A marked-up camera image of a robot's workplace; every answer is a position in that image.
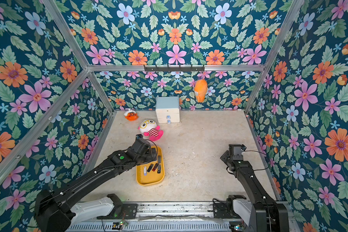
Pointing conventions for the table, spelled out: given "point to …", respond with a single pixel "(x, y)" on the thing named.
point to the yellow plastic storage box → (153, 173)
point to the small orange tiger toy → (131, 115)
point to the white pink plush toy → (149, 130)
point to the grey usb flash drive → (159, 159)
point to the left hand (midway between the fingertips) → (153, 154)
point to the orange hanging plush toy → (200, 89)
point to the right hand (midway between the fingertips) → (226, 156)
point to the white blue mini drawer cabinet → (167, 109)
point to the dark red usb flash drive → (153, 169)
